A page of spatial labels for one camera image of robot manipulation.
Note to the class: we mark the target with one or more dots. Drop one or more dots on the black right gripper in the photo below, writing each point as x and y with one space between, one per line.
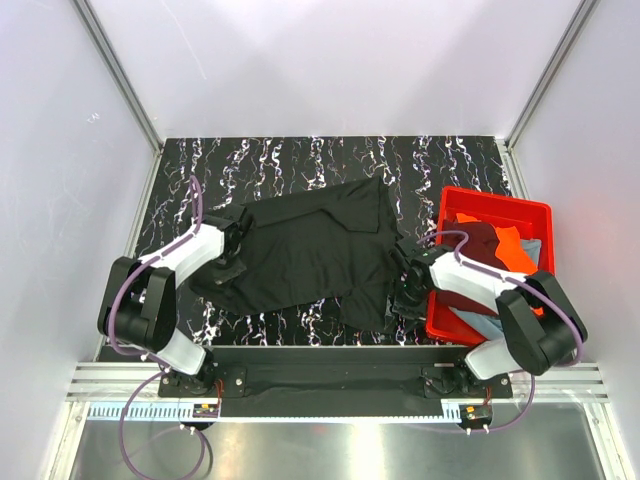
395 304

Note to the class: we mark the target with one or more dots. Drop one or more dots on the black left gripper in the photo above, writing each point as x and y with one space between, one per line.
223 276

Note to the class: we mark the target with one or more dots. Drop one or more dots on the black t shirt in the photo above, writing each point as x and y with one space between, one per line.
333 242

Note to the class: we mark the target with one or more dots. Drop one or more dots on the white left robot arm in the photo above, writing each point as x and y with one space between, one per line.
138 314

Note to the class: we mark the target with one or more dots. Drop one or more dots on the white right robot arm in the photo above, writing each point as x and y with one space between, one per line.
541 328

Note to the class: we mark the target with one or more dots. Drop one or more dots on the light blue t shirt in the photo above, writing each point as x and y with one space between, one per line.
521 256

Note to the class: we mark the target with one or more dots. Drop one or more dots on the maroon t shirt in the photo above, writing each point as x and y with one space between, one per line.
481 246

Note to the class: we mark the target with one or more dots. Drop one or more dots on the orange t shirt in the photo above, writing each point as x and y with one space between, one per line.
503 233

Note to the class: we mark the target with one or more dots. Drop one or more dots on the right orange connector box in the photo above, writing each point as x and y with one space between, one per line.
477 412

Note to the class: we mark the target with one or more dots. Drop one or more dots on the orange connector box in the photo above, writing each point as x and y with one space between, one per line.
206 410
477 412

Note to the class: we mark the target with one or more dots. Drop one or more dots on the left orange connector box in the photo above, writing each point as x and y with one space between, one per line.
206 410

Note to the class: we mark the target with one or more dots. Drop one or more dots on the red plastic bin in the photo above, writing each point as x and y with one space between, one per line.
533 220

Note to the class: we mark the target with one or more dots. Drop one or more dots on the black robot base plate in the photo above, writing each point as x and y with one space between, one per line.
364 376

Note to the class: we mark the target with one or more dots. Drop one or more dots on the white slotted cable duct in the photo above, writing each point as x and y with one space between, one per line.
431 412

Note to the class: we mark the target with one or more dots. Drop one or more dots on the left aluminium corner post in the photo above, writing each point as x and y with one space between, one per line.
107 52

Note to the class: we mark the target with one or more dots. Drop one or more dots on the aluminium corner post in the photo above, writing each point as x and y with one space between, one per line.
577 23
107 52

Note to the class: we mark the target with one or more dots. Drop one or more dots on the right aluminium corner post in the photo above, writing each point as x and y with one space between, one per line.
577 23

